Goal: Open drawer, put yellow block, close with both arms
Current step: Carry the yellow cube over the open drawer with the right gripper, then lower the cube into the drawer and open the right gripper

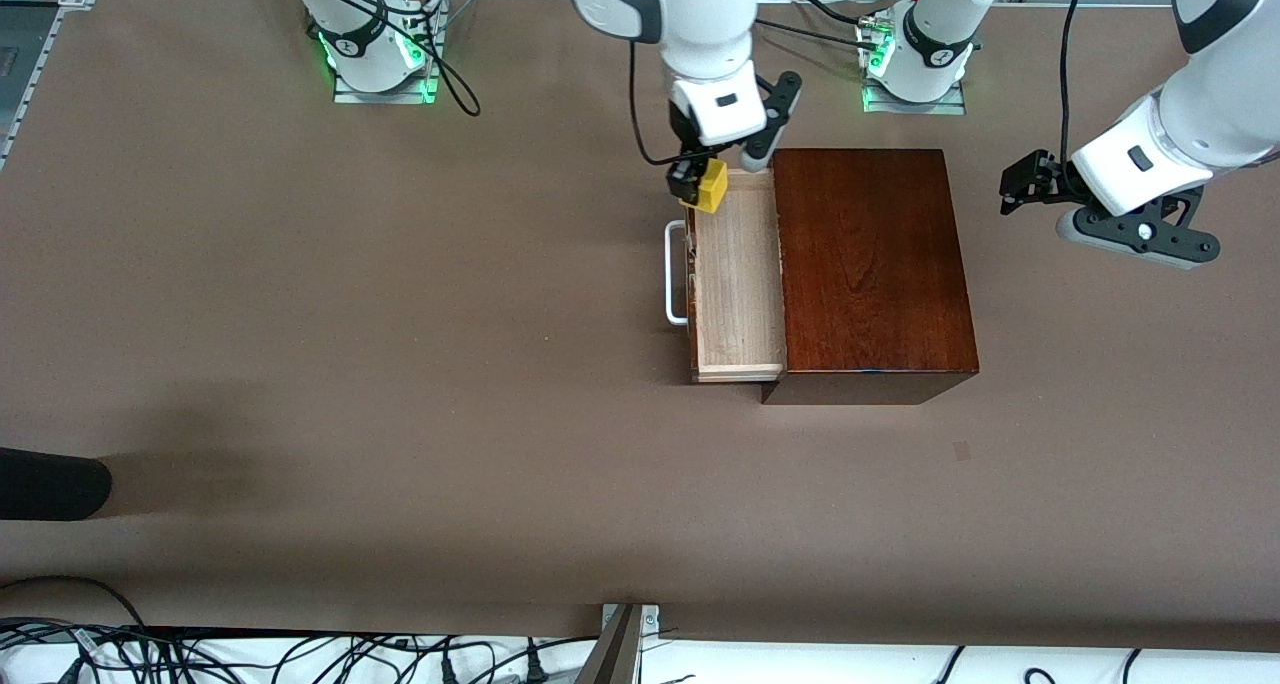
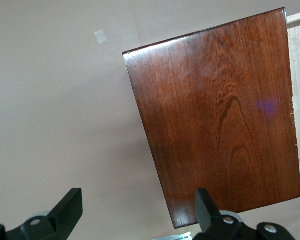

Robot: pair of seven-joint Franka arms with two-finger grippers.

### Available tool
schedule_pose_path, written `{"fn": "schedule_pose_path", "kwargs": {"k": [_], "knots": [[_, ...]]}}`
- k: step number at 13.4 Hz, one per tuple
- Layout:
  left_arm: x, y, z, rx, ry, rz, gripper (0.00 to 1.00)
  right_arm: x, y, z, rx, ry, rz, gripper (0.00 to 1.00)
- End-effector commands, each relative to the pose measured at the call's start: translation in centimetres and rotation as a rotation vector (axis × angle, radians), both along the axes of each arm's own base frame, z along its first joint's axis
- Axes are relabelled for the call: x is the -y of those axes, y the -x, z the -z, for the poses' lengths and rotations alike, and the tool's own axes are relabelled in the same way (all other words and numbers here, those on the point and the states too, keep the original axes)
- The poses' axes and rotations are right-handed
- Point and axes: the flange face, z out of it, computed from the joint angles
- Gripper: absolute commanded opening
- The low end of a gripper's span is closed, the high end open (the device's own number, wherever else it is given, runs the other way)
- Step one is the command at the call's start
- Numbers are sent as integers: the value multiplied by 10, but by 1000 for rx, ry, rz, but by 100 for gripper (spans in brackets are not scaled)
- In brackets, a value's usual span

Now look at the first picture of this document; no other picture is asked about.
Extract black looped cable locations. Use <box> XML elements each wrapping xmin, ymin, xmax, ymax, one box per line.
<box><xmin>0</xmin><ymin>575</ymin><xmax>149</xmax><ymax>633</ymax></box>

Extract dark wooden cabinet door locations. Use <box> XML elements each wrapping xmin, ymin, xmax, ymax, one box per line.
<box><xmin>665</xmin><ymin>169</ymin><xmax>789</xmax><ymax>385</ymax></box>

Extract yellow cube block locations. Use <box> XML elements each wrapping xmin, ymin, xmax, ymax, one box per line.
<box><xmin>680</xmin><ymin>159</ymin><xmax>729</xmax><ymax>214</ymax></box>

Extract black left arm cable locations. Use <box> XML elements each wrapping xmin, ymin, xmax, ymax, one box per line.
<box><xmin>1058</xmin><ymin>0</ymin><xmax>1097</xmax><ymax>180</ymax></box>

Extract aluminium frame post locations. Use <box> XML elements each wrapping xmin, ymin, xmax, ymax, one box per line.
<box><xmin>575</xmin><ymin>604</ymin><xmax>662</xmax><ymax>684</ymax></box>

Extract black ribbed cylinder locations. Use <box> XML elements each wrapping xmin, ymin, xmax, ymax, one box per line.
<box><xmin>0</xmin><ymin>447</ymin><xmax>113</xmax><ymax>522</ymax></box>

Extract black cable at arm base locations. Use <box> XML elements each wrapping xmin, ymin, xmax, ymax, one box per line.
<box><xmin>752</xmin><ymin>0</ymin><xmax>891</xmax><ymax>55</ymax></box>

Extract aluminium table edge rail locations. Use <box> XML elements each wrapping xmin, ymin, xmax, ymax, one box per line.
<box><xmin>0</xmin><ymin>0</ymin><xmax>99</xmax><ymax>171</ymax></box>

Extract tangled black cables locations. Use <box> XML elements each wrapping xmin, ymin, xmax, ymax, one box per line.
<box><xmin>0</xmin><ymin>619</ymin><xmax>301</xmax><ymax>684</ymax></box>
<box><xmin>300</xmin><ymin>634</ymin><xmax>601</xmax><ymax>684</ymax></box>

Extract dark wooden cabinet box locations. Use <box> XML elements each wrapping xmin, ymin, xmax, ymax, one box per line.
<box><xmin>762</xmin><ymin>148</ymin><xmax>981</xmax><ymax>406</ymax></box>

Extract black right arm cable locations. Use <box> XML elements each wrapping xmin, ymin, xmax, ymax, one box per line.
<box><xmin>285</xmin><ymin>0</ymin><xmax>701</xmax><ymax>167</ymax></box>

